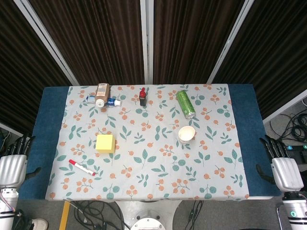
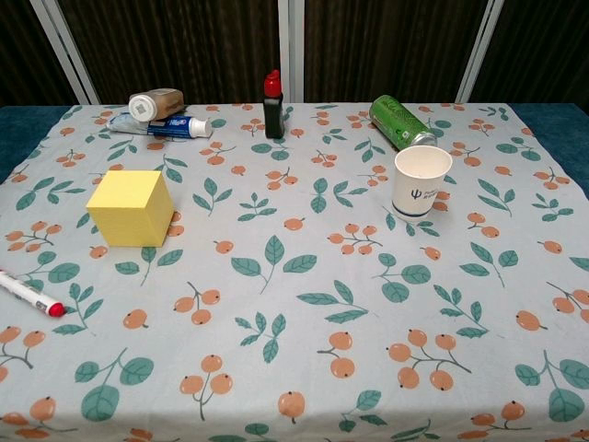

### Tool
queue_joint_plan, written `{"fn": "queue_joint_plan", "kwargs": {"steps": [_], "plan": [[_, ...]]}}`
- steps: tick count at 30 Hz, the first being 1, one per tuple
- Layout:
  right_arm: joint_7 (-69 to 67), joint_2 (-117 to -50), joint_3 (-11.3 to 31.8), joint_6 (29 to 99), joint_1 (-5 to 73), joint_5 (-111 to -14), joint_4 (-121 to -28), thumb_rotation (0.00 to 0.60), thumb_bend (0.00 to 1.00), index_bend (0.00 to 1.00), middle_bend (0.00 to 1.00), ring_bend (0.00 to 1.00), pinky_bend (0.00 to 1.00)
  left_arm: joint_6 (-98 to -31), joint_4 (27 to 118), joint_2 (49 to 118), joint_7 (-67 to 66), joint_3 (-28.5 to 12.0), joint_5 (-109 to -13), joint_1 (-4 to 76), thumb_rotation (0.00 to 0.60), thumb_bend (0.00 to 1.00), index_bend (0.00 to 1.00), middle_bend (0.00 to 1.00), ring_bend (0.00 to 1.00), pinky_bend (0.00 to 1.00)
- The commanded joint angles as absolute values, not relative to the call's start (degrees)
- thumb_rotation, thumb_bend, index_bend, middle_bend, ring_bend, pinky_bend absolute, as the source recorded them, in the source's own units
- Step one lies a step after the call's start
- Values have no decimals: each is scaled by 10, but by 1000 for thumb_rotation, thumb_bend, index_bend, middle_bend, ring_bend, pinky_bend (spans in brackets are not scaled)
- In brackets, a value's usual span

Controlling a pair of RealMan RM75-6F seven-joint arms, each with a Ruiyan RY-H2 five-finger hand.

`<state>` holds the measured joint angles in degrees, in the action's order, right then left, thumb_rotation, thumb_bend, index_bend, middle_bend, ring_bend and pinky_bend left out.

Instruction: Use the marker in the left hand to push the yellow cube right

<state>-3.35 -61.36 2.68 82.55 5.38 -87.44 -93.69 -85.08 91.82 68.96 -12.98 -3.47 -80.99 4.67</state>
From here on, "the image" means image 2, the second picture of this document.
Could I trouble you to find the yellow foam cube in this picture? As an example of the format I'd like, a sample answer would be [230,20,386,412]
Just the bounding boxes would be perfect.
[86,169,176,249]

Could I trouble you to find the white marker with red cap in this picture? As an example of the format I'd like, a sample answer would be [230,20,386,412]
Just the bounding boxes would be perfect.
[0,270,65,319]

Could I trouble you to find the floral patterned tablecloth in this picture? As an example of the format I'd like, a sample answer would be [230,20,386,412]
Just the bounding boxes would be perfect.
[0,102,589,442]

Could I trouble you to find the black bottle with red cap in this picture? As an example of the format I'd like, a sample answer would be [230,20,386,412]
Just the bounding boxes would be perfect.
[263,69,286,140]

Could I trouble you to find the white paper cup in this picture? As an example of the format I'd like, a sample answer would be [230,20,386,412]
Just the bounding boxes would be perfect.
[391,145,454,220]

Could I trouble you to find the green drink can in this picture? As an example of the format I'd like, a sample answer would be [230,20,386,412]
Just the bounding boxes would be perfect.
[369,94,438,152]

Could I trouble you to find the blue and white toothpaste tube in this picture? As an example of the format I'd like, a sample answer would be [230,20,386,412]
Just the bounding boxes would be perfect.
[106,112,214,140]

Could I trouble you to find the brown spice jar white lid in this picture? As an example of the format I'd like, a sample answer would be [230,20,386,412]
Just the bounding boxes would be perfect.
[128,87,185,123]

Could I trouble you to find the white partition frame post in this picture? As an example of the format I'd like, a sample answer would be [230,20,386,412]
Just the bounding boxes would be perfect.
[29,0,101,106]
[277,0,306,104]
[455,0,505,105]

